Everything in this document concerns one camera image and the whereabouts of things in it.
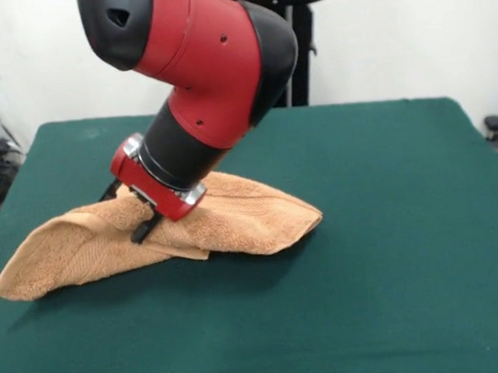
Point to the dark green table cloth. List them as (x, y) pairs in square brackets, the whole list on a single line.
[(366, 306)]

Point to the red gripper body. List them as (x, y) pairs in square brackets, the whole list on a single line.
[(156, 192)]

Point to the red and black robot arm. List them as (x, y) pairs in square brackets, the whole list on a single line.
[(195, 71)]

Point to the peach terry towel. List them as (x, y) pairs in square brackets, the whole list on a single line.
[(242, 220)]

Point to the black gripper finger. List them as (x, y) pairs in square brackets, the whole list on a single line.
[(109, 193), (144, 231)]

